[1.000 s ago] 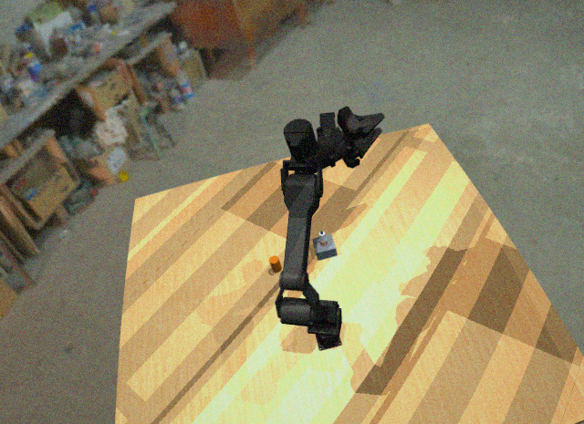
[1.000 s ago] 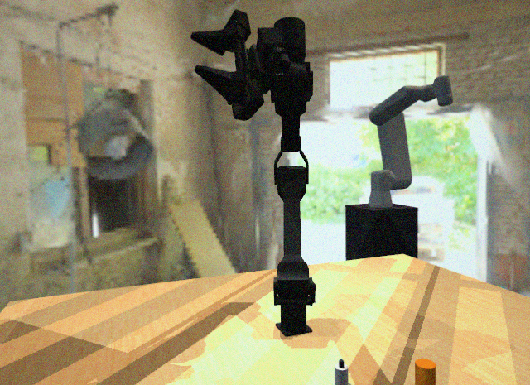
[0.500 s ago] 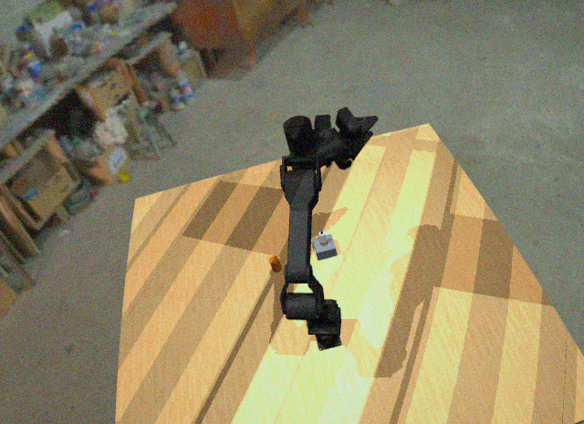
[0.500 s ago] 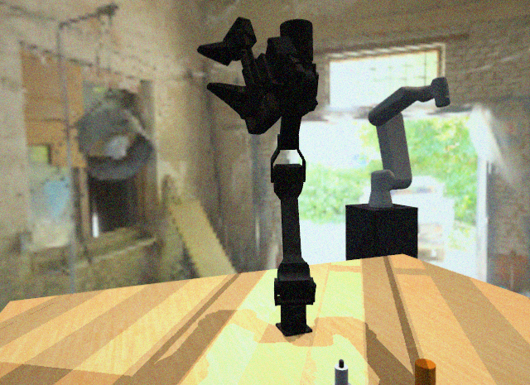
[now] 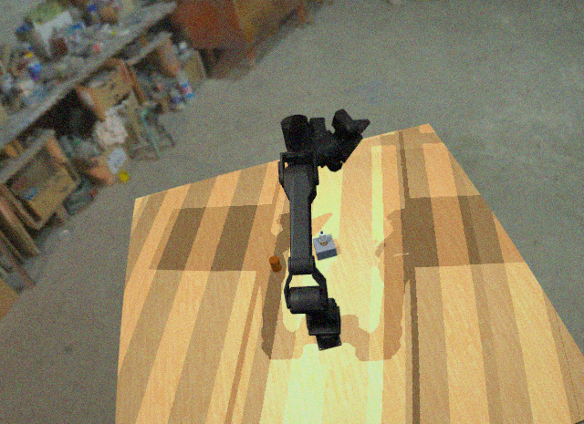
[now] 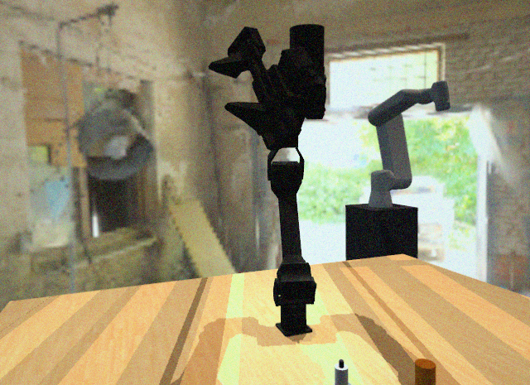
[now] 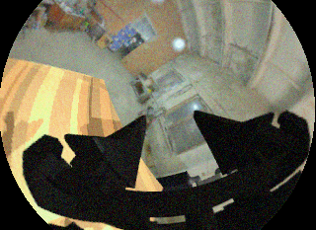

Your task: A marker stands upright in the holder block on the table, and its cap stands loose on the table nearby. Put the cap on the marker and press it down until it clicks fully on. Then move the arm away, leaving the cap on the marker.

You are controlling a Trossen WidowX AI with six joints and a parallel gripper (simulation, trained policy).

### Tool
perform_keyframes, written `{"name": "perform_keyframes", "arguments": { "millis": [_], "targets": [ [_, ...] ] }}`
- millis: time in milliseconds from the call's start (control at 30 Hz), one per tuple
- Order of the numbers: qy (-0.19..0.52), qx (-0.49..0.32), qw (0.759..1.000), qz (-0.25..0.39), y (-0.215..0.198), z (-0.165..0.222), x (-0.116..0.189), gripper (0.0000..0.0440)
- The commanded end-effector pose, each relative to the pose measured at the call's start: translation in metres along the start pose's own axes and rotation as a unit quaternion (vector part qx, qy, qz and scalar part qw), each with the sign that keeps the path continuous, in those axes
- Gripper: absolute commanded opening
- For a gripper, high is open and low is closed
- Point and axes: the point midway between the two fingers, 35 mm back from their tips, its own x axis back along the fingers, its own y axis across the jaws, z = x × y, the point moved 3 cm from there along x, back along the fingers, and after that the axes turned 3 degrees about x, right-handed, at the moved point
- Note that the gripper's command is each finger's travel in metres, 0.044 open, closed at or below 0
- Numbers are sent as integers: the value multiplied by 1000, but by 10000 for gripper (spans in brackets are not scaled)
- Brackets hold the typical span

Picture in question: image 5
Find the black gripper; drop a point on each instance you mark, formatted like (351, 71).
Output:
(338, 146)

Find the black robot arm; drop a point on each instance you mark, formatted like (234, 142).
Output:
(299, 180)

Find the brown cylinder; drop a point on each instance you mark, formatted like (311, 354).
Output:
(275, 264)

